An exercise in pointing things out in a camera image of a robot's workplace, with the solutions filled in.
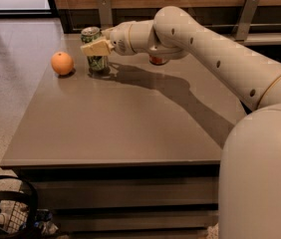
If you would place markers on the right metal bracket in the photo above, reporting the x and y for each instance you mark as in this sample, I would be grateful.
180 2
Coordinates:
241 29

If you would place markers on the red cola can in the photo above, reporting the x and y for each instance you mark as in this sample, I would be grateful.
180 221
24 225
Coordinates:
158 61

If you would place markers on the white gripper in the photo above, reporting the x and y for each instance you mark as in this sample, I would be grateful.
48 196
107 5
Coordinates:
121 39

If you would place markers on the metal bracket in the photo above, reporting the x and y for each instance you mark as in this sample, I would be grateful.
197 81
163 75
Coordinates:
241 29
105 13

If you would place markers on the orange fruit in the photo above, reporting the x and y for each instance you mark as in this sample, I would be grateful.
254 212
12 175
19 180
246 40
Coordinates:
62 63

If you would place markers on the green soda can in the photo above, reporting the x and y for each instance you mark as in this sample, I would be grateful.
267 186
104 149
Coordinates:
96 63

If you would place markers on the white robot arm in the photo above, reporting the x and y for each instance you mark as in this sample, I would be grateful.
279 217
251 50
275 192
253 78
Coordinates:
250 167

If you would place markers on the grey drawer cabinet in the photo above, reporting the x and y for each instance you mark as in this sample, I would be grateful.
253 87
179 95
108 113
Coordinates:
132 155

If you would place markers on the left metal bracket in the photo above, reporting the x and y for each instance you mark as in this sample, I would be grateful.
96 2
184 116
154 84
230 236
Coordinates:
105 13

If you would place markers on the horizontal metal rail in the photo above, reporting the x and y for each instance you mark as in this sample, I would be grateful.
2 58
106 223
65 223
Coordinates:
253 28

